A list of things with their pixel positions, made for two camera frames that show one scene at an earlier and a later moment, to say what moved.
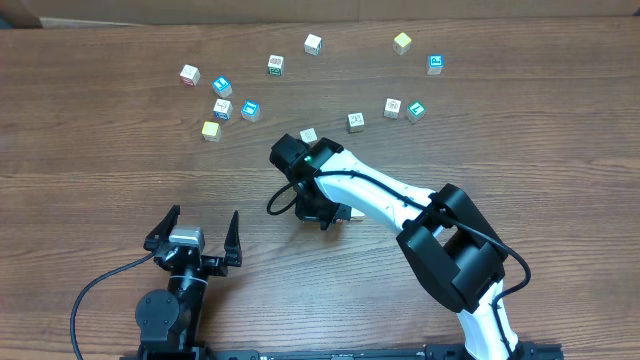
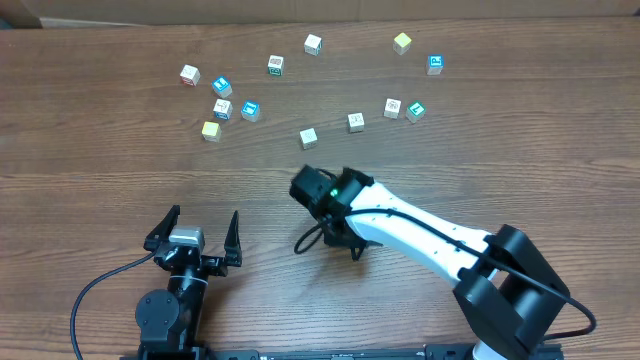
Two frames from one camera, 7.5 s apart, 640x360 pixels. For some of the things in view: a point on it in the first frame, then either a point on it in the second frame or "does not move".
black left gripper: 218,265 does not move
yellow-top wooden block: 401,43 does not move
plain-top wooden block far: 313,44 does not move
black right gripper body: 318,208 to 345,238
